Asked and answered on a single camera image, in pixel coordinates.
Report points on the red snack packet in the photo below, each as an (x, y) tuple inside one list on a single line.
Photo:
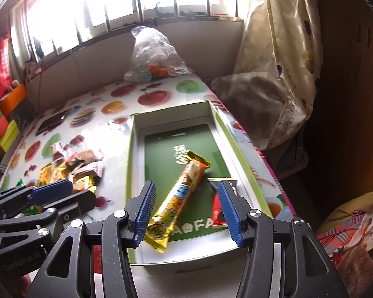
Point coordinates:
[(217, 215)]

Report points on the orange storage box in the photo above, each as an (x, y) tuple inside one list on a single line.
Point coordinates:
[(14, 99)]

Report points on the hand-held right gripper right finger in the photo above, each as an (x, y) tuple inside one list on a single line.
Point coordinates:
[(230, 214)]

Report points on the light green storage box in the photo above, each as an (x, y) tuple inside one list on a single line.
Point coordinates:
[(10, 136)]

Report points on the cream patterned curtain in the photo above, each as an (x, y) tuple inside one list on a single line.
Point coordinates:
[(283, 52)]

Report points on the long yellow snack bar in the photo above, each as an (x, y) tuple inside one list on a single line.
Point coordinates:
[(186, 186)]

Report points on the colourful printed blanket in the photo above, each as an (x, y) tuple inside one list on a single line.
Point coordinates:
[(354, 232)]

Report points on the green cardboard box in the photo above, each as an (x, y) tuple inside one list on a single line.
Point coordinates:
[(180, 142)]

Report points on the pile of assorted snack packets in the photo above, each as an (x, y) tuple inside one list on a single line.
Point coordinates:
[(80, 164)]

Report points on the brown wooden cabinet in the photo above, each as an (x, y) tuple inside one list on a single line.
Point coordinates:
[(351, 68)]

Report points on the dark phone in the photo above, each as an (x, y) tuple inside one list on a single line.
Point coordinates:
[(51, 124)]

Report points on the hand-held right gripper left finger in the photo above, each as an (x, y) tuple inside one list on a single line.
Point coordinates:
[(144, 211)]

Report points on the clear plastic bag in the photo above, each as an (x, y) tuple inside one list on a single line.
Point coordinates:
[(152, 52)]

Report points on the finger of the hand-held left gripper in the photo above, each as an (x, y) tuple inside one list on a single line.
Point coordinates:
[(51, 190), (77, 203)]

